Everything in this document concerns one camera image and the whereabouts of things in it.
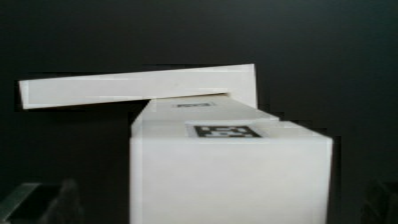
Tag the white U-shaped fence frame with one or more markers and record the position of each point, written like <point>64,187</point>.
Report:
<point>119,87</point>

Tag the white cabinet top block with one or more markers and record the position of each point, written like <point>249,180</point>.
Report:
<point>227,172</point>

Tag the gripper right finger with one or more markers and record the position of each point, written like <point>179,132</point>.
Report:
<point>378,210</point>

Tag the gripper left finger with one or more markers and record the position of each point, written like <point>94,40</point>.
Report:
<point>43,203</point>

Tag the white cabinet body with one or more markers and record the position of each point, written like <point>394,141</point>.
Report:
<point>195,108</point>

